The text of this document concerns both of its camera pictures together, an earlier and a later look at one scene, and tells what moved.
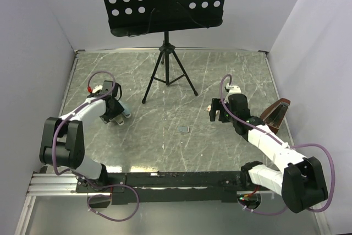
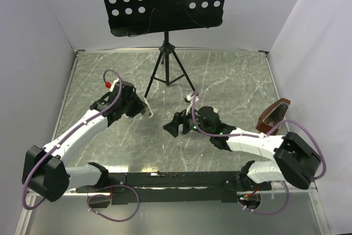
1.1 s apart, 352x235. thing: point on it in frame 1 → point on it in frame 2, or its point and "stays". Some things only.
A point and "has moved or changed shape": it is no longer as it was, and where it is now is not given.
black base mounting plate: (166, 187) stays
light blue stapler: (120, 119) has moved or changed shape
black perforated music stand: (148, 2) stays
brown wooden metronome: (274, 116) stays
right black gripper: (216, 105) → (179, 118)
